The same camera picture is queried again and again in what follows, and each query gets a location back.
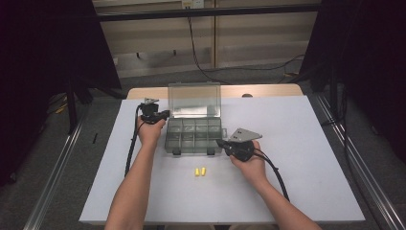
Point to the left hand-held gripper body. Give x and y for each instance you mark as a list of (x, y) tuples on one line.
[(149, 111)]

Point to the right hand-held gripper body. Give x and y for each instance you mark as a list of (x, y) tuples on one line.
[(242, 143)]

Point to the clear grey compartment box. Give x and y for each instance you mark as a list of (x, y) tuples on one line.
[(194, 127)]

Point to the person's left hand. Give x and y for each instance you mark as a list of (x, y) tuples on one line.
[(149, 132)]

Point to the person's right hand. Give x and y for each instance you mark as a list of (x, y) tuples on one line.
[(253, 169)]

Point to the dark round table grommet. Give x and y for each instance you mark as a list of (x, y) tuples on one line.
[(247, 95)]

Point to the wooden table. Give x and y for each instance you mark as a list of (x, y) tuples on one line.
[(261, 91)]

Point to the small black floor object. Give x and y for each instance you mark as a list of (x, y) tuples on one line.
[(94, 138)]

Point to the white table cover sheet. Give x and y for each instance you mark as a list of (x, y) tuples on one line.
[(303, 159)]

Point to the black metal stand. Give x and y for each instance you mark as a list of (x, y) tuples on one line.
[(72, 108)]

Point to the yellow floor object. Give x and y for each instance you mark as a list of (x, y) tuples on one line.
[(61, 108)]

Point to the black horizontal metal bar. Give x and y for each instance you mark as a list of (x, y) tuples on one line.
[(207, 12)]

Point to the black curtain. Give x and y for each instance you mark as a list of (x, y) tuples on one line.
[(38, 70), (373, 64)]

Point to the wooden wall post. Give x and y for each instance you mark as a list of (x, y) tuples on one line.
[(215, 35)]

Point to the wall power outlet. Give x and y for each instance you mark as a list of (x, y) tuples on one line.
[(192, 3)]

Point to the aluminium floor rail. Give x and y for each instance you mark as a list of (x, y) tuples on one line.
[(360, 166), (54, 179)]

